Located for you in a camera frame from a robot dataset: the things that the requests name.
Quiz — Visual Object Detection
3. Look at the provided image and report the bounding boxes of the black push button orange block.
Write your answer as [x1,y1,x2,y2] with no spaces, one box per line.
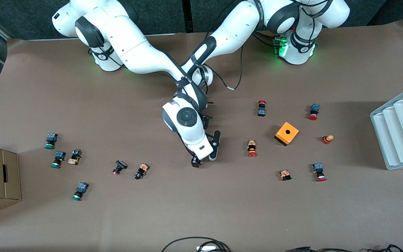
[134,163,149,180]

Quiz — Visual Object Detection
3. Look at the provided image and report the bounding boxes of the black square button red base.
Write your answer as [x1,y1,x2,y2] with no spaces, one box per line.
[112,160,128,176]

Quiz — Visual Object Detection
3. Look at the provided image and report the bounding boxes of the red push button blue block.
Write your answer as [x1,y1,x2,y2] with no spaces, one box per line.
[312,163,327,182]
[308,104,320,121]

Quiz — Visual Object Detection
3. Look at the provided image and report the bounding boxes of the green push button blue block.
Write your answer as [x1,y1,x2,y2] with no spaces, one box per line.
[44,133,59,150]
[50,151,66,169]
[71,182,89,202]

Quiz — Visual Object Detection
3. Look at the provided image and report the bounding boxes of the white ridged plastic tray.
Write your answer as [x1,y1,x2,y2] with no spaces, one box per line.
[370,83,403,170]

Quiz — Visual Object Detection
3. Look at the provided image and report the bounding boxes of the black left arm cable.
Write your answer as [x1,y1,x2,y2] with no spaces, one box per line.
[203,45,244,91]

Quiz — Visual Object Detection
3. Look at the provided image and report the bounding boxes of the orange button enclosure box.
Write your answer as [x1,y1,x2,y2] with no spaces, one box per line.
[274,121,299,147]

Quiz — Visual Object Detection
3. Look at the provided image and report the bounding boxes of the black looped cable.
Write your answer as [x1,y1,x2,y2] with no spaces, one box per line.
[161,237,232,252]

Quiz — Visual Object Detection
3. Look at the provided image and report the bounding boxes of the black cable bundle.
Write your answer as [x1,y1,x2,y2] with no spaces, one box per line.
[285,244,403,252]

